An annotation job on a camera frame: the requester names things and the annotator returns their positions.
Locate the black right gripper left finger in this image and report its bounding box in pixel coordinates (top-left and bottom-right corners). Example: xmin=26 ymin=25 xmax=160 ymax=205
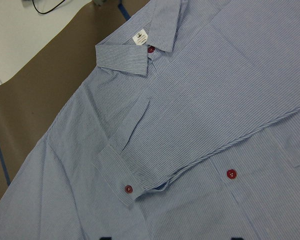
xmin=99 ymin=236 xmax=113 ymax=240

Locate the black cable on table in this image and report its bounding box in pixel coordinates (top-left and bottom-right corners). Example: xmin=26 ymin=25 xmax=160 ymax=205
xmin=31 ymin=0 xmax=66 ymax=15

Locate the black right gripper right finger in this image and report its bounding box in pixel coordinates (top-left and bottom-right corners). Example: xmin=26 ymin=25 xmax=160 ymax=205
xmin=231 ymin=236 xmax=245 ymax=240

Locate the blue striped button shirt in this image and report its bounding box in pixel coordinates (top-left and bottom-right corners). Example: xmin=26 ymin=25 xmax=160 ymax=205
xmin=0 ymin=0 xmax=300 ymax=240

